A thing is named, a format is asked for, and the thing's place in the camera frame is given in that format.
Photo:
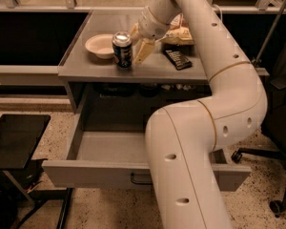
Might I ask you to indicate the black office chair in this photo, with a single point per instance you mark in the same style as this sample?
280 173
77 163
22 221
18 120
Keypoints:
274 123

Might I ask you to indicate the blue pepsi can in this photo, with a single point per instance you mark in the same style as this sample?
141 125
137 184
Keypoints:
122 49

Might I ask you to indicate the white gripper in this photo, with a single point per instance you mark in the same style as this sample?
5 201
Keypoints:
151 27

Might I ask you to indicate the dark chocolate bar wrapper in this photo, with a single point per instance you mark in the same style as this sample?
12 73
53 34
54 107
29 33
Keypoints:
178 59

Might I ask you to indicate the white paper bowl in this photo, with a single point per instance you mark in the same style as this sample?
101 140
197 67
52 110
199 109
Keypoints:
100 45

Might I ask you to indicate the black drawer handle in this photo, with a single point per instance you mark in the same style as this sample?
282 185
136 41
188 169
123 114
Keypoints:
141 179

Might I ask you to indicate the grey cabinet counter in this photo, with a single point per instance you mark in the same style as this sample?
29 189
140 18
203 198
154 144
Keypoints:
102 88

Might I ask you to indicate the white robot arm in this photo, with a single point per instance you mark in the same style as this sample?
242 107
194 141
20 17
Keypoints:
179 137

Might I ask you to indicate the yellow chip bag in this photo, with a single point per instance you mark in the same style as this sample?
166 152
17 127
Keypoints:
178 33

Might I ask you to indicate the grey open top drawer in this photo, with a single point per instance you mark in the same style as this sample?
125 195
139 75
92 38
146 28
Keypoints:
103 151

